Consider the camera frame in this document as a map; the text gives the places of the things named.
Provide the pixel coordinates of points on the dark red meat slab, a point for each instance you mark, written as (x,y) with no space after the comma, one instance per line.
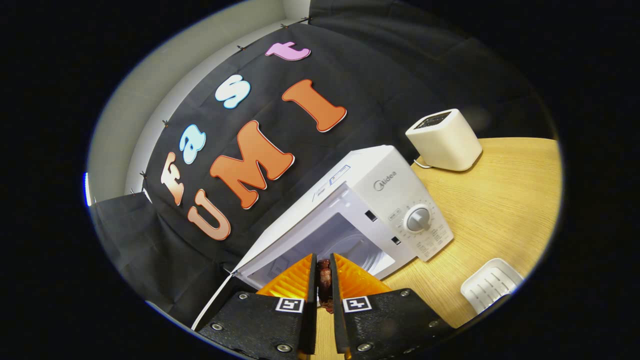
(325,280)

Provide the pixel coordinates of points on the white ribbed plate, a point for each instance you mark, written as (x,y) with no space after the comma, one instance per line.
(490,285)

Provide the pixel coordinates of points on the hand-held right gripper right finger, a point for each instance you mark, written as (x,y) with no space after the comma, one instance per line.
(339,315)

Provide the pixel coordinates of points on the white toaster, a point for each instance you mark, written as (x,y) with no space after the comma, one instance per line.
(445,142)

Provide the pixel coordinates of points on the white microwave oven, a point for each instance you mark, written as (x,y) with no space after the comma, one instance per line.
(385,200)

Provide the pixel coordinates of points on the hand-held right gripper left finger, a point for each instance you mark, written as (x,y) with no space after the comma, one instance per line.
(309,310)

